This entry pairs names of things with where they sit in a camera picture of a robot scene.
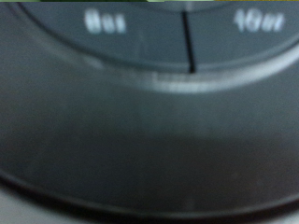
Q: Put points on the black Keurig coffee machine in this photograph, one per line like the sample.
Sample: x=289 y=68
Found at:
x=149 y=140

